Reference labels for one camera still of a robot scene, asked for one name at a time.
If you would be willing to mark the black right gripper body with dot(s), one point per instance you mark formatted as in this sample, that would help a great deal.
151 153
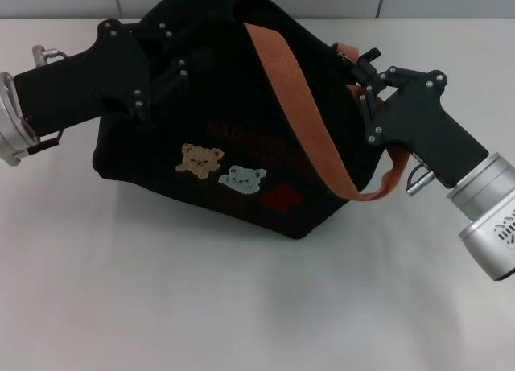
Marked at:
426 121

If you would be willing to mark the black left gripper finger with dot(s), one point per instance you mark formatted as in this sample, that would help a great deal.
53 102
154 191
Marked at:
157 31
193 61

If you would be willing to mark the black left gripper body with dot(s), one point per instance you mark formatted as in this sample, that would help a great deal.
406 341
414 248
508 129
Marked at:
92 81

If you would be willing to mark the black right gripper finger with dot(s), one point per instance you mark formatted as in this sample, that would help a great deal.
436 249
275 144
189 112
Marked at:
392 76
372 109

